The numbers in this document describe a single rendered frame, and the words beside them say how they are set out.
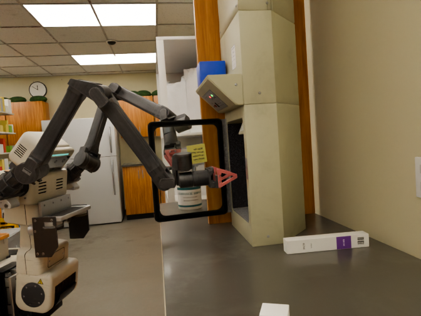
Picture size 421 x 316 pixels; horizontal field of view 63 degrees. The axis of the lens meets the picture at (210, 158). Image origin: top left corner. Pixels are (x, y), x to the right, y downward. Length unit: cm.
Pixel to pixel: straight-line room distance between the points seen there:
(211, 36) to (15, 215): 111
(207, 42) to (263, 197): 72
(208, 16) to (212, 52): 15
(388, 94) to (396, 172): 24
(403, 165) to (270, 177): 40
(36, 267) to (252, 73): 114
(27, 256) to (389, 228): 136
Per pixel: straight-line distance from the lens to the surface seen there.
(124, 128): 124
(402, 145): 118
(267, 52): 119
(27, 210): 162
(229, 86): 114
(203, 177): 124
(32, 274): 164
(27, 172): 137
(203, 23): 156
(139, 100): 167
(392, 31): 123
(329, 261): 107
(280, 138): 118
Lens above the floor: 130
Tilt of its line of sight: 3 degrees down
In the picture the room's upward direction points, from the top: 4 degrees counter-clockwise
